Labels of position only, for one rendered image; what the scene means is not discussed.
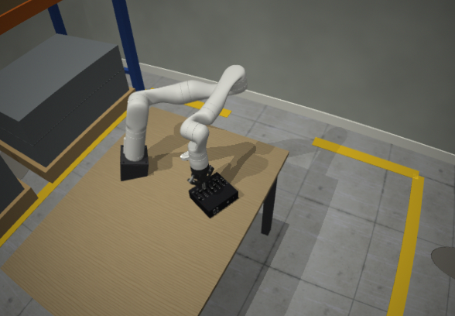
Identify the black lighting desk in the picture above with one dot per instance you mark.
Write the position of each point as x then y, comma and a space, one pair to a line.
216, 196

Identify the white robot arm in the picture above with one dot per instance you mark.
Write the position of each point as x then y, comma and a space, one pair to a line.
233, 81

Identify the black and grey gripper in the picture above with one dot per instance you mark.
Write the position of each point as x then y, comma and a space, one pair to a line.
202, 177

